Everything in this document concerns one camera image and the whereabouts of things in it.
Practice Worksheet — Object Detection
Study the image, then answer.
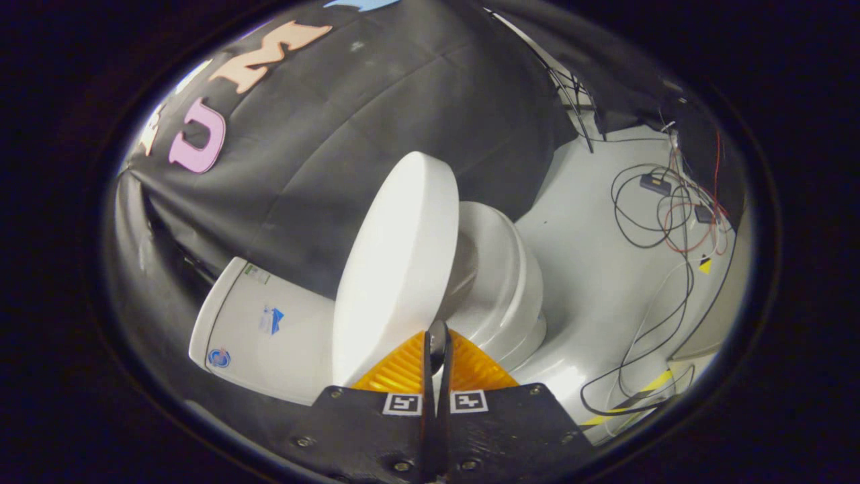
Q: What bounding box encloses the white tank cover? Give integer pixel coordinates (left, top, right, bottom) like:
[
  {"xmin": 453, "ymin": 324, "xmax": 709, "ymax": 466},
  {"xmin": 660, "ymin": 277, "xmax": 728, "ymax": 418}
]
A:
[{"xmin": 189, "ymin": 257, "xmax": 246, "ymax": 370}]

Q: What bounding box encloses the dark cloth covered stand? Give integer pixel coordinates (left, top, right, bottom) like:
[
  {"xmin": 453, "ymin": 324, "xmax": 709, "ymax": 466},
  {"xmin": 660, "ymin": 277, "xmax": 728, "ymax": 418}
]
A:
[{"xmin": 672, "ymin": 101, "xmax": 746, "ymax": 229}]

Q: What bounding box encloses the white toilet lid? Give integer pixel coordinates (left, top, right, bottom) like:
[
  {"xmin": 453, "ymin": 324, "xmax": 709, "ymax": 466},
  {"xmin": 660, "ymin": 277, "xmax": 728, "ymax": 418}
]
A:
[{"xmin": 333, "ymin": 151, "xmax": 461, "ymax": 387}]

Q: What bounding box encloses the black backdrop cloth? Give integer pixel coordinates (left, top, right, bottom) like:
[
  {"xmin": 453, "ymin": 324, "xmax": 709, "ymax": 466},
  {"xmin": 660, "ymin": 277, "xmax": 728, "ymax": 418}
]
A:
[
  {"xmin": 484, "ymin": 0, "xmax": 679, "ymax": 138},
  {"xmin": 118, "ymin": 0, "xmax": 578, "ymax": 300},
  {"xmin": 101, "ymin": 168, "xmax": 323, "ymax": 465}
]

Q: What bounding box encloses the round black lid tab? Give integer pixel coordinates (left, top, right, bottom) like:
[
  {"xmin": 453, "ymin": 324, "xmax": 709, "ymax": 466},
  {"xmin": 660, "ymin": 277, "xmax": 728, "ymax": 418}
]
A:
[{"xmin": 429, "ymin": 321, "xmax": 449, "ymax": 374}]

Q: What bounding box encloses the yellow black floor tape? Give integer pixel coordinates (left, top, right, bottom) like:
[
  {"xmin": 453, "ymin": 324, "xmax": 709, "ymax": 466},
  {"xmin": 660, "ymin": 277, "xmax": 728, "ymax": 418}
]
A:
[{"xmin": 581, "ymin": 368, "xmax": 696, "ymax": 428}]

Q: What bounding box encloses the black tripod light stand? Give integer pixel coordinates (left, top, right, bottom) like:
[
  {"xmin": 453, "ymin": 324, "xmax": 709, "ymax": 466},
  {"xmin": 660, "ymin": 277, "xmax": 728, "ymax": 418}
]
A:
[{"xmin": 536, "ymin": 54, "xmax": 596, "ymax": 154}]

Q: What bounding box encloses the white ceramic toilet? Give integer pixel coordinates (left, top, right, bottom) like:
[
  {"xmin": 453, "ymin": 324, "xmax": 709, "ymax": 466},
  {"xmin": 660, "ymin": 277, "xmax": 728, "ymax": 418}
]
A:
[{"xmin": 189, "ymin": 202, "xmax": 546, "ymax": 407}]

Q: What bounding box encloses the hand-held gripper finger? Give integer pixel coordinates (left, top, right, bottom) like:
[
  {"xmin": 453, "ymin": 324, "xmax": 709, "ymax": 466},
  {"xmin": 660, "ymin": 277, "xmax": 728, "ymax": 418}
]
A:
[
  {"xmin": 439, "ymin": 329, "xmax": 597, "ymax": 484},
  {"xmin": 290, "ymin": 329, "xmax": 435, "ymax": 484}
]

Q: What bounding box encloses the long black floor cable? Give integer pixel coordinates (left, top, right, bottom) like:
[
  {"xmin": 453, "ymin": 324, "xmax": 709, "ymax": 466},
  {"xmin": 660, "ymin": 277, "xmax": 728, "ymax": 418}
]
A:
[{"xmin": 581, "ymin": 262, "xmax": 696, "ymax": 417}]

